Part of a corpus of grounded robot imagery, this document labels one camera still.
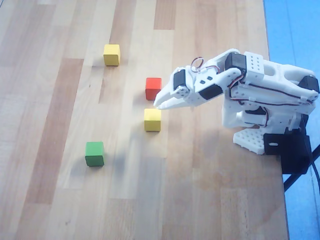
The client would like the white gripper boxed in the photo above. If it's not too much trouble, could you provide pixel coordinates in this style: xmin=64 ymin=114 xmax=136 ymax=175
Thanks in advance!
xmin=153 ymin=66 xmax=225 ymax=111

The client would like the yellow wooden cube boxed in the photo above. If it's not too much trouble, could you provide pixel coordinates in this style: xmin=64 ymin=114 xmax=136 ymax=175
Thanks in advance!
xmin=103 ymin=44 xmax=121 ymax=67
xmin=143 ymin=108 xmax=162 ymax=133

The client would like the red wooden cube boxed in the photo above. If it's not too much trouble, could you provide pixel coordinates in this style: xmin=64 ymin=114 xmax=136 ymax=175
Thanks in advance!
xmin=145 ymin=77 xmax=163 ymax=101

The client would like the green wooden cube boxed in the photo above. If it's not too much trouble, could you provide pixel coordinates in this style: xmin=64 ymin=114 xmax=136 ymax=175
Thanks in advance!
xmin=84 ymin=141 xmax=105 ymax=167

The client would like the black table clamp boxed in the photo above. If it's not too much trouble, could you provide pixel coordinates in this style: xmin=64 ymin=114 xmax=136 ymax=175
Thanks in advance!
xmin=263 ymin=132 xmax=313 ymax=175

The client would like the black diagonal strut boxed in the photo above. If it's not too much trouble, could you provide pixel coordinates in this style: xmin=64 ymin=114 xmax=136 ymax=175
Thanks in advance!
xmin=283 ymin=172 xmax=310 ymax=192

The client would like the looped red servo wire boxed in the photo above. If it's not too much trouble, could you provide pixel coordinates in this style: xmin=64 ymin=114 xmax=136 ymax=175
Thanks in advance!
xmin=190 ymin=57 xmax=221 ymax=75

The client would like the black power cable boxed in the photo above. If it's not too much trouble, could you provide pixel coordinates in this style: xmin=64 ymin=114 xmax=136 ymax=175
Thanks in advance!
xmin=302 ymin=117 xmax=320 ymax=191

